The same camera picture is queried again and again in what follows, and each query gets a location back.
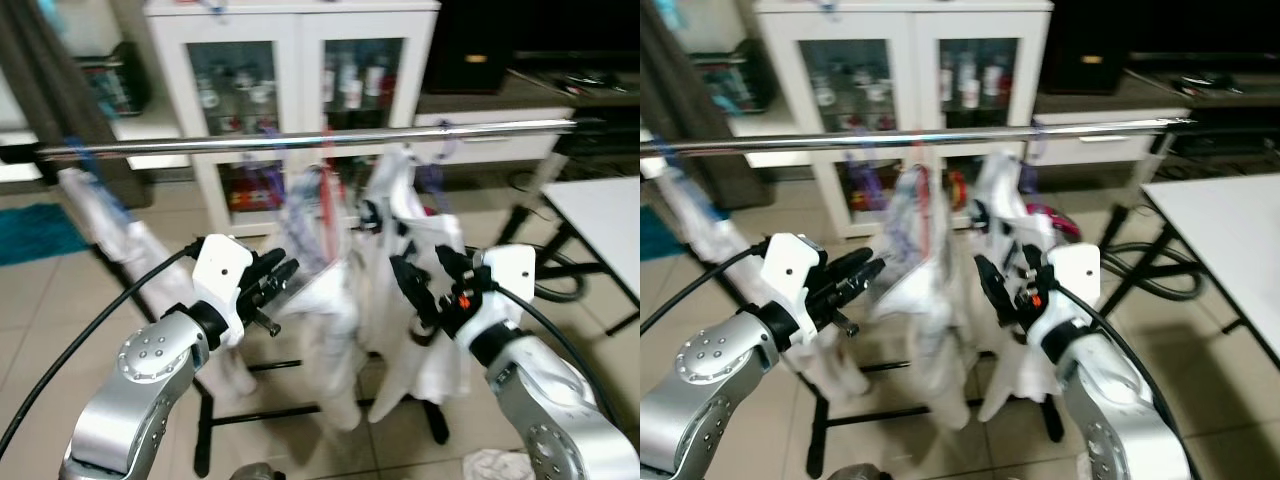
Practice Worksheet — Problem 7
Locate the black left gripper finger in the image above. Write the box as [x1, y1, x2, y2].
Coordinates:
[252, 248, 291, 283]
[820, 247, 873, 286]
[264, 259, 301, 301]
[835, 258, 889, 304]

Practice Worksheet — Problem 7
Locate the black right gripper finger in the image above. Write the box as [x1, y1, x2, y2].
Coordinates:
[434, 244, 475, 293]
[389, 254, 441, 329]
[1016, 244, 1051, 291]
[974, 254, 1021, 329]

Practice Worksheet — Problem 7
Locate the red plastic hanger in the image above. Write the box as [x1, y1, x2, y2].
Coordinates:
[316, 128, 342, 263]
[909, 130, 937, 257]

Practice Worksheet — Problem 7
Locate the purple plastic hanger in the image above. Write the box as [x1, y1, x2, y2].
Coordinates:
[1024, 118, 1052, 169]
[424, 118, 462, 199]

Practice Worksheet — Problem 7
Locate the blue plastic hanger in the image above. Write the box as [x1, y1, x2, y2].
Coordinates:
[655, 140, 723, 213]
[62, 135, 131, 217]

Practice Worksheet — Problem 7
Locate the red vacuum cleaner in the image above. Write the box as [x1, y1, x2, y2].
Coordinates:
[1025, 200, 1082, 244]

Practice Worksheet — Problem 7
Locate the white drawer unit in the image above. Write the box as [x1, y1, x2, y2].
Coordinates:
[1035, 98, 1193, 167]
[412, 98, 579, 169]

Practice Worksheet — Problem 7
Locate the white table with black legs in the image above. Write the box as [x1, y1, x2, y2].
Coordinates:
[1100, 172, 1280, 369]
[500, 177, 641, 336]

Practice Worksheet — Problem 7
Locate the teal rug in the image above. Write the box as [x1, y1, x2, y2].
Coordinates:
[0, 203, 91, 267]
[640, 205, 677, 263]

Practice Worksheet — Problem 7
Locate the white glass door cabinet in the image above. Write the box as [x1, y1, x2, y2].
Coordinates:
[755, 0, 1056, 237]
[145, 0, 441, 237]

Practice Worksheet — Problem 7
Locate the dark tv bench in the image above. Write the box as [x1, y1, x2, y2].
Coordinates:
[1130, 40, 1280, 161]
[510, 40, 641, 126]

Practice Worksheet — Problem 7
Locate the dark grey curtain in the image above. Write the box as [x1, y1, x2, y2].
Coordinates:
[0, 0, 151, 207]
[640, 0, 761, 207]

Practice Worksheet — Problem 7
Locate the black speaker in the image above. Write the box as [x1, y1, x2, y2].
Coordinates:
[1040, 0, 1132, 97]
[425, 0, 512, 97]

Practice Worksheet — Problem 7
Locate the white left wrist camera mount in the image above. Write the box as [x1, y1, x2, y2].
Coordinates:
[190, 235, 257, 350]
[760, 233, 827, 351]

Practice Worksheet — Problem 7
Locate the dark vacuum hose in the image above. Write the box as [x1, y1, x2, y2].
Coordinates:
[1100, 205, 1203, 303]
[505, 245, 587, 304]

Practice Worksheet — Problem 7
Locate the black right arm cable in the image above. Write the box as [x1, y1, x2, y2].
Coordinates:
[1058, 285, 1189, 453]
[490, 285, 626, 431]

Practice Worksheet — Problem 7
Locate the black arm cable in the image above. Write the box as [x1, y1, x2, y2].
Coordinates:
[490, 285, 626, 431]
[0, 242, 201, 459]
[640, 243, 769, 336]
[1058, 285, 1189, 453]

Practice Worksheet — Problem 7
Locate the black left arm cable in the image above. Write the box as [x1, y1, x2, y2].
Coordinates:
[640, 243, 769, 336]
[0, 242, 201, 459]

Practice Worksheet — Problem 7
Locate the shiny metal clothes rail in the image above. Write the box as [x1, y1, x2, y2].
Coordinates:
[640, 118, 1196, 157]
[35, 118, 578, 161]

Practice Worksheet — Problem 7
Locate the black wire basket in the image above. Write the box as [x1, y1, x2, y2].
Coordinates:
[692, 50, 777, 117]
[78, 55, 153, 119]

